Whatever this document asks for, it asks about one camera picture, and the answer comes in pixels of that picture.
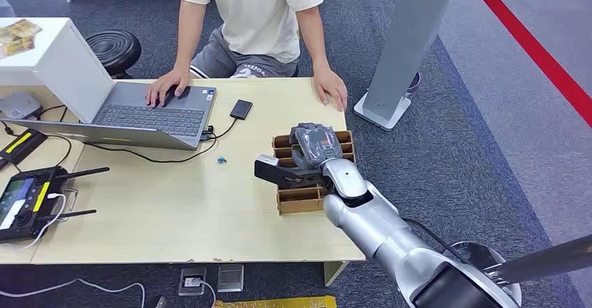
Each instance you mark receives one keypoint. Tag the black card reader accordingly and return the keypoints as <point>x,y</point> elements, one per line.
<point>241,109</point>

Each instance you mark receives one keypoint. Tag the person's right hand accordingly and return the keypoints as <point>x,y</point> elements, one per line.
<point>166,86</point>

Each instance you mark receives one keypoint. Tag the grey pillar stand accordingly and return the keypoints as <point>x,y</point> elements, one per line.
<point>407,42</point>

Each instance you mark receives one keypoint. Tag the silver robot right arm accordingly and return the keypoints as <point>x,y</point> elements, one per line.
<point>370,222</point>

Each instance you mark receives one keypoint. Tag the closed metal floor socket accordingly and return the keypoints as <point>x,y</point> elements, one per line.
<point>230,278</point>

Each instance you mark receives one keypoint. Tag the black device with yellow stripe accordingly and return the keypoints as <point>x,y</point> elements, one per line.
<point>21,145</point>

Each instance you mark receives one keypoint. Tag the brown cardboard slotted organizer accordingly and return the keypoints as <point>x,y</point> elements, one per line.
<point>298,200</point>

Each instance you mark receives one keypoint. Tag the person's left hand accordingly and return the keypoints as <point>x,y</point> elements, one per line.
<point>330,86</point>

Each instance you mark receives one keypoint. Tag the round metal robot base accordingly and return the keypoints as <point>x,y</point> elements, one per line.
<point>481,252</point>

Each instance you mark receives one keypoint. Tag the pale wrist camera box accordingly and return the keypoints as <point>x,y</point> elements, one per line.
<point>267,160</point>

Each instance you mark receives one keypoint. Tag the black remote controller with antennas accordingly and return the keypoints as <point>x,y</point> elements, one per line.
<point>27,202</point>

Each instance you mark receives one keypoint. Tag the grey laptop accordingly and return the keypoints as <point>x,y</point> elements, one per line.
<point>152,116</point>

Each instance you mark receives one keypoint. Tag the floor socket with plug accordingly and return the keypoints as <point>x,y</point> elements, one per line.
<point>192,282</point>

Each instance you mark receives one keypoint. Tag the small grey box device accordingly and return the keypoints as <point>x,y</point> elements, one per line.
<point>17,105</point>

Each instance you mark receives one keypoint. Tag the person's right forearm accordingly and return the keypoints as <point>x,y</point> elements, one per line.
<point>188,37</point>

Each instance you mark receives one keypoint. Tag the person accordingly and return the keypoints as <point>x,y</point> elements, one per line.
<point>259,19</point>

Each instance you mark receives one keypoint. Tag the gold foil packets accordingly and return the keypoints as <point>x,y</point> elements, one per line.
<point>17,36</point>

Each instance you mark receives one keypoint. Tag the red floor tape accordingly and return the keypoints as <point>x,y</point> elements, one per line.
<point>532,47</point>

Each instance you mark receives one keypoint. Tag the black round stool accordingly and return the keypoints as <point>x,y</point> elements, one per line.
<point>113,50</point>

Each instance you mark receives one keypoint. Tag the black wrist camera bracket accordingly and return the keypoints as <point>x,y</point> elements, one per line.
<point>286,175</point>

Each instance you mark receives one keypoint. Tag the yellow bag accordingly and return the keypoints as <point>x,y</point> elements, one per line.
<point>277,302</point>

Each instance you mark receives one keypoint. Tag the white cabinet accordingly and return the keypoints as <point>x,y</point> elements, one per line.
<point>69,70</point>

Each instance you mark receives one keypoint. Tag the white desk leg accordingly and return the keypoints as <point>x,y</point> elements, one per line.
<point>334,272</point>

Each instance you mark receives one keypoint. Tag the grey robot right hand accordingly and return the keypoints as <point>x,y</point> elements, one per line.
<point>314,144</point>

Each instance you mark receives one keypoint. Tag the person's left forearm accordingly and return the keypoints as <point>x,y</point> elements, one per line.
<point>313,37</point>

